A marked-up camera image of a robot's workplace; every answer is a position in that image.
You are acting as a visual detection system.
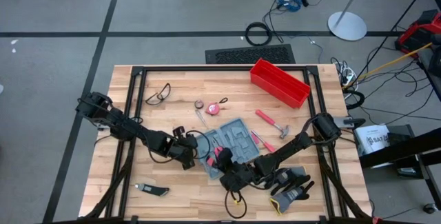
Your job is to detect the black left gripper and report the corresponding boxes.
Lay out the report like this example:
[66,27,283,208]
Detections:
[160,126,199,171]

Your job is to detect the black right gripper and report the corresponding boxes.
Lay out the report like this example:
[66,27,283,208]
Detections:
[217,147,258,193]

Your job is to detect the pink-handled pliers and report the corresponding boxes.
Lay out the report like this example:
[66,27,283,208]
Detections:
[205,145,225,167]

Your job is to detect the grey plastic tool case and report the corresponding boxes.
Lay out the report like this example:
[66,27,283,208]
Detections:
[196,117,261,181]

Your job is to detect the clear-handled screwdriver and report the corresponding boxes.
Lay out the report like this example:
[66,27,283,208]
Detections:
[195,109,210,130]

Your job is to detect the pink tape measure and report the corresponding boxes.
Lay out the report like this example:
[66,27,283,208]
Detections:
[205,96,229,116]

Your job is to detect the pink-handled screwdriver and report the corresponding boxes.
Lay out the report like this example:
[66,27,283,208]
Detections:
[250,130,277,154]

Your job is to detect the pink-handled hammer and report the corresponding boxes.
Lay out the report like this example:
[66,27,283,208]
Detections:
[255,109,291,140]

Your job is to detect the clear safety glasses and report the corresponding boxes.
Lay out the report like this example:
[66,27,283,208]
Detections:
[144,82,172,107]

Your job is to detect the black utility knife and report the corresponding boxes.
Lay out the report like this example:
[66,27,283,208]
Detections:
[134,182,171,198]

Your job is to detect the black work glove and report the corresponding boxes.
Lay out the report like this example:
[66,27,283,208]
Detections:
[270,167,311,196]

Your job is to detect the grey yellow-cuffed work glove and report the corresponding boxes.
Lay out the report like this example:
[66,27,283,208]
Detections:
[269,180,316,216]

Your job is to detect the red plastic bin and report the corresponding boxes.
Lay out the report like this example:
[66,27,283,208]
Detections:
[249,57,312,110]

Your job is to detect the white power strip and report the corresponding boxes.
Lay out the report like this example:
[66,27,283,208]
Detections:
[339,65,359,87]

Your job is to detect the white printed box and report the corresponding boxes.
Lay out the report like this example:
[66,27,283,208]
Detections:
[353,124,392,157]

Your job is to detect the black side shelf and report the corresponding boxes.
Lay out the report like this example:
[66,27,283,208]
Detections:
[358,123,441,211]

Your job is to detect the yellow pole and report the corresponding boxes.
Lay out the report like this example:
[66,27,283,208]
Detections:
[342,42,433,90]

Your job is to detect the thin black diagonal pole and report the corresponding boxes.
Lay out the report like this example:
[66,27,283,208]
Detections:
[353,0,438,82]

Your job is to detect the black caster wheel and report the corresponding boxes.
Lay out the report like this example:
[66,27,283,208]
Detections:
[422,203,440,215]

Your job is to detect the red and black machine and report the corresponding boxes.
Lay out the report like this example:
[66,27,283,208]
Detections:
[394,9,441,59]

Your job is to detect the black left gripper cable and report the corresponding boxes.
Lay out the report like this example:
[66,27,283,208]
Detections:
[187,130,212,160]

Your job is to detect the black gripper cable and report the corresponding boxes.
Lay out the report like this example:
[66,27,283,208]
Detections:
[187,130,212,160]
[224,188,248,220]

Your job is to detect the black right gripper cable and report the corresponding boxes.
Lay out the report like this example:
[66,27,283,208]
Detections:
[224,188,248,220]

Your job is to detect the coiled black floor cable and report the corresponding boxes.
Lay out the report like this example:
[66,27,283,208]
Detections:
[245,21,274,47]

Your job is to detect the black cable loop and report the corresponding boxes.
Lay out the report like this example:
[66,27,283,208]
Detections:
[344,89,366,110]

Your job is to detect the coiled blue cable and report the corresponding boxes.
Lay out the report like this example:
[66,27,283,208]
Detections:
[275,0,303,13]

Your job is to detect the white round pedestal table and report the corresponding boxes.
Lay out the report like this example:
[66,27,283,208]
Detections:
[327,0,414,42]

